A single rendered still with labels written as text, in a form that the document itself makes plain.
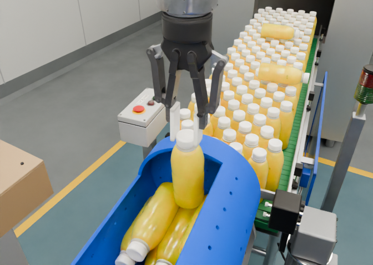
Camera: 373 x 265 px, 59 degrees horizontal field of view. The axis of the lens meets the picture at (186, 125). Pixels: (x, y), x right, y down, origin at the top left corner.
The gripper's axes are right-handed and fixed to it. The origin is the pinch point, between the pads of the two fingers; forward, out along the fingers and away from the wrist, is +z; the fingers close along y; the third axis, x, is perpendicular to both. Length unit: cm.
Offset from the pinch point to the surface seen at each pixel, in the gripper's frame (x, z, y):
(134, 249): -13.8, 21.0, -5.1
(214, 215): -8.4, 11.5, 8.5
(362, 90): 52, 12, 35
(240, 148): 27.8, 24.1, 5.4
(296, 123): 75, 42, 19
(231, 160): 6.0, 10.8, 7.6
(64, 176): 87, 133, -128
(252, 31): 126, 24, -12
